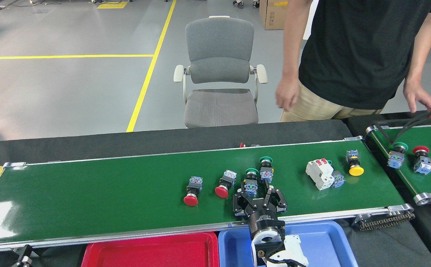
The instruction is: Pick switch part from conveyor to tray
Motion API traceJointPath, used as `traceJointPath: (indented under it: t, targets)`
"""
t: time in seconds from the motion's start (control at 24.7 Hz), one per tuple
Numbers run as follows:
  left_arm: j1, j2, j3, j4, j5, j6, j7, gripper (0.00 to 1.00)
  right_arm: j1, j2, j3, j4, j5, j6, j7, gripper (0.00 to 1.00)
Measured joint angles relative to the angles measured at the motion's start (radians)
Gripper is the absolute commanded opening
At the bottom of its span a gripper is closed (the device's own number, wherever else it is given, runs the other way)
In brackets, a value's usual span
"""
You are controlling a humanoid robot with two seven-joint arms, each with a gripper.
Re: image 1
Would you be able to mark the person's left forearm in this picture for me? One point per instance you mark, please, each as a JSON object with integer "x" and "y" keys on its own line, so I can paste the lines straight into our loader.
{"x": 421, "y": 55}

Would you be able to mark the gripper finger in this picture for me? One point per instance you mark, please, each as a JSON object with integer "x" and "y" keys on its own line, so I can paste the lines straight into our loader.
{"x": 279, "y": 204}
{"x": 241, "y": 205}

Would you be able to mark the grey office chair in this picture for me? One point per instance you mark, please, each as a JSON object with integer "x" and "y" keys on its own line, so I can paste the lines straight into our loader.
{"x": 219, "y": 37}

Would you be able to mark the brown cardboard box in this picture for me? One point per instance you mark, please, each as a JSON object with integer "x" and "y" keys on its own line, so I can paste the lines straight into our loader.
{"x": 272, "y": 15}

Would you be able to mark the red plastic tray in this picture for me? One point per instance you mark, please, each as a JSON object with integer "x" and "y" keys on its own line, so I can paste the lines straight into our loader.
{"x": 145, "y": 252}

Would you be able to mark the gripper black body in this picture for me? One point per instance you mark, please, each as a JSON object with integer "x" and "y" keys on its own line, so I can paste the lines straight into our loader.
{"x": 265, "y": 220}

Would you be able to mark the person's right forearm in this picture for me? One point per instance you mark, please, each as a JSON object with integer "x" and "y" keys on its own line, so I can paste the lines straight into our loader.
{"x": 293, "y": 55}

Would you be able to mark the person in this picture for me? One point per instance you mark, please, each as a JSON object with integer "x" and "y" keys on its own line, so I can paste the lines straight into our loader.
{"x": 360, "y": 48}
{"x": 239, "y": 3}

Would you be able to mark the person's right hand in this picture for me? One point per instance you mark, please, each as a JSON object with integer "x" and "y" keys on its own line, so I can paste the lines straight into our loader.
{"x": 287, "y": 92}

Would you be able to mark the long green conveyor belt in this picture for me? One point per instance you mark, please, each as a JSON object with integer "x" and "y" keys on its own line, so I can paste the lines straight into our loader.
{"x": 108, "y": 196}

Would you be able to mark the red push button switch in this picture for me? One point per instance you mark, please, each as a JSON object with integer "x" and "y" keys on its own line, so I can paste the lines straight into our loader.
{"x": 423, "y": 165}

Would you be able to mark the green push button switch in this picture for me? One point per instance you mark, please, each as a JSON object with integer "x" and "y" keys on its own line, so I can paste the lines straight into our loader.
{"x": 396, "y": 161}
{"x": 251, "y": 172}
{"x": 338, "y": 180}
{"x": 266, "y": 174}

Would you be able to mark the blue plastic tray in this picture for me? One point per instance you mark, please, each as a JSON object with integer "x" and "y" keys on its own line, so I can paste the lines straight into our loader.
{"x": 326, "y": 248}

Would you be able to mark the red mushroom push button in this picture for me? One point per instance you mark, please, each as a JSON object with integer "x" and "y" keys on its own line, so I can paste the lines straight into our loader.
{"x": 221, "y": 191}
{"x": 191, "y": 200}
{"x": 242, "y": 145}

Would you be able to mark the person's left hand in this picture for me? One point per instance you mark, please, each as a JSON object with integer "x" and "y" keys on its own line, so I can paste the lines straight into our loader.
{"x": 417, "y": 92}

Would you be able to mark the yellow push button switch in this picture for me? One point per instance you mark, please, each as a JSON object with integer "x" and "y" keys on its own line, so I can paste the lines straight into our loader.
{"x": 356, "y": 170}

